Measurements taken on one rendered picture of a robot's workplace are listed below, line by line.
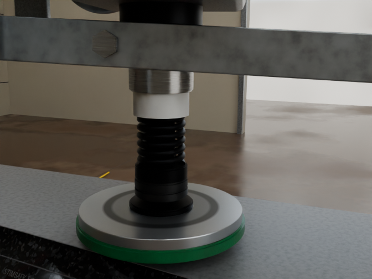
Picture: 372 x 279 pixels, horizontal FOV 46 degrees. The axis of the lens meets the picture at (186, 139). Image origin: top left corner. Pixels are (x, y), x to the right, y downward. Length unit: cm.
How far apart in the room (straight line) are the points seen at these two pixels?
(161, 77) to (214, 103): 513
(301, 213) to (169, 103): 30
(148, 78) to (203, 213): 18
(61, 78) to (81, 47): 619
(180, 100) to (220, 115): 511
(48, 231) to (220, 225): 25
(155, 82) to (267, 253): 25
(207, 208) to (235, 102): 500
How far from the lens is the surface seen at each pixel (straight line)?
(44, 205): 75
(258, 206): 73
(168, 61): 49
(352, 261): 59
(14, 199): 80
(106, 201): 61
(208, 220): 54
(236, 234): 54
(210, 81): 563
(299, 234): 64
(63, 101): 672
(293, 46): 48
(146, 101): 53
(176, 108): 53
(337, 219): 71
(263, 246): 60
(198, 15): 53
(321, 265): 57
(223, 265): 54
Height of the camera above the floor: 108
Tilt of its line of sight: 12 degrees down
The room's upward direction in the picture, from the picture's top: 1 degrees clockwise
